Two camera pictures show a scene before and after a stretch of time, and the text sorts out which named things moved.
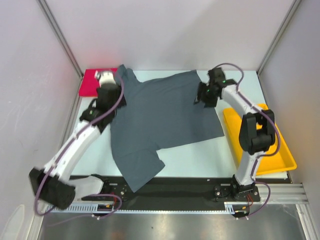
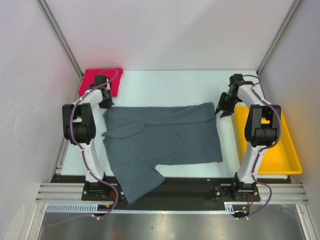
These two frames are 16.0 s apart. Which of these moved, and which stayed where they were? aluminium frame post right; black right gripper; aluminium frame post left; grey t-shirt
Moved: black right gripper; grey t-shirt
Stayed: aluminium frame post left; aluminium frame post right
